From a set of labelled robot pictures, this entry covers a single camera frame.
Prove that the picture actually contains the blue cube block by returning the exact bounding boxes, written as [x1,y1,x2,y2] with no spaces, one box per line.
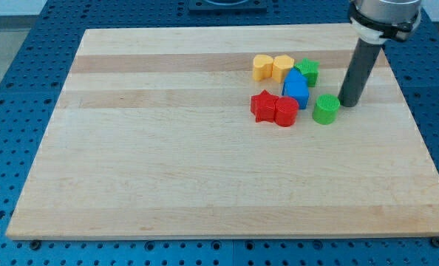
[282,69,310,109]

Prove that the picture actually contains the yellow hexagon block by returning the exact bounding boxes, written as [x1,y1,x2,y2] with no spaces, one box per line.
[271,55,295,83]

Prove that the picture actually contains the green star block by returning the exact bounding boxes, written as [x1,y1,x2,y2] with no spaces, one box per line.
[294,58,320,87]

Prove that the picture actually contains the yellow heart block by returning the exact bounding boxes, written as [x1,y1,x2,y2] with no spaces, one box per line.
[252,54,273,81]

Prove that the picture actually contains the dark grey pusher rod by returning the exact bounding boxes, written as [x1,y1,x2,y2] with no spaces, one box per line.
[338,39,381,107]

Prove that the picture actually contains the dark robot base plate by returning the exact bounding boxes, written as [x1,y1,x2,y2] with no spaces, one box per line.
[187,0,268,13]

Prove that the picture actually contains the red cylinder block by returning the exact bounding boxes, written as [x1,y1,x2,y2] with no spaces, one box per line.
[274,96,299,127]

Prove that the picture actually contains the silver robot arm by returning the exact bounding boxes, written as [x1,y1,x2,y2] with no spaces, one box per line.
[338,0,421,107]

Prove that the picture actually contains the red star block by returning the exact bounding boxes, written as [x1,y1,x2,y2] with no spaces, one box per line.
[250,89,279,123]

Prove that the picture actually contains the green cylinder block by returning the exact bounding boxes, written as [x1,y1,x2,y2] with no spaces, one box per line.
[312,94,341,125]

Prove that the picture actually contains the wooden board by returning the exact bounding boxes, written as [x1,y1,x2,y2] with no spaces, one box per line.
[6,24,439,240]

